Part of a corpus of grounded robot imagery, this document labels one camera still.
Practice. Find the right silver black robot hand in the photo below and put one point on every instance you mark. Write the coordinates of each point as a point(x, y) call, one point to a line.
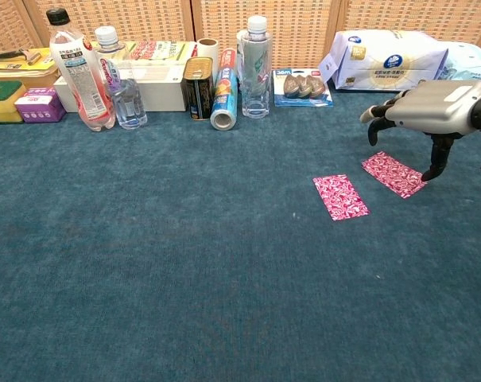
point(435, 107)

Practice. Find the pink patterned card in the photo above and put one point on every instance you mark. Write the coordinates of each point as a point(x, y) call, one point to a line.
point(393, 173)
point(340, 197)

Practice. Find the light blue wet wipes pack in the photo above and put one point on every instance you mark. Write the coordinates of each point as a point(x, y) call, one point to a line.
point(466, 65)

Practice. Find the white facial tissue pack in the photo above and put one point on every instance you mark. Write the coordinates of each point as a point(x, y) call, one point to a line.
point(383, 59)

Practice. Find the woven bamboo folding screen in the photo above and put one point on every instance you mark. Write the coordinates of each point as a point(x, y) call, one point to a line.
point(295, 32)

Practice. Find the tall clear bottle white cap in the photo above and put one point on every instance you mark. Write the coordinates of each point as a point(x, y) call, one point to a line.
point(258, 79)

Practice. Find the blue plastic wrap roll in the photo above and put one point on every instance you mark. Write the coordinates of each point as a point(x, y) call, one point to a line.
point(224, 99)

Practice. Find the white lint roller refill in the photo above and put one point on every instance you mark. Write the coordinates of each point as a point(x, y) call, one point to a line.
point(207, 49)

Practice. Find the black can with gold lid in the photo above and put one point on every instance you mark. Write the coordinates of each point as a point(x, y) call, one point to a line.
point(198, 87)

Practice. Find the long white cardboard box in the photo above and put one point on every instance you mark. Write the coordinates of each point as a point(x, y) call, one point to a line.
point(160, 87)

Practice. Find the dark blue felt table mat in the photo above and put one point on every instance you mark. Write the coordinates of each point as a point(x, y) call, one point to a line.
point(184, 258)

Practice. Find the small clear water bottle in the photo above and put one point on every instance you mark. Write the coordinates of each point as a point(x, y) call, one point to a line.
point(126, 99)

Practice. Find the pink drink bottle black cap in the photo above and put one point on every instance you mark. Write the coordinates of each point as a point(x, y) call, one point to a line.
point(83, 79)

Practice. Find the small purple box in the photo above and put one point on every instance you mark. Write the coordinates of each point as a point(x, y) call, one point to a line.
point(39, 105)

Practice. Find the yellow razor blister pack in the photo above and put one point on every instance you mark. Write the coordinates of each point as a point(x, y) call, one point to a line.
point(21, 65)

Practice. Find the dark green small box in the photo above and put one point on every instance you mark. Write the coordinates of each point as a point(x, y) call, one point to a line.
point(3, 99)

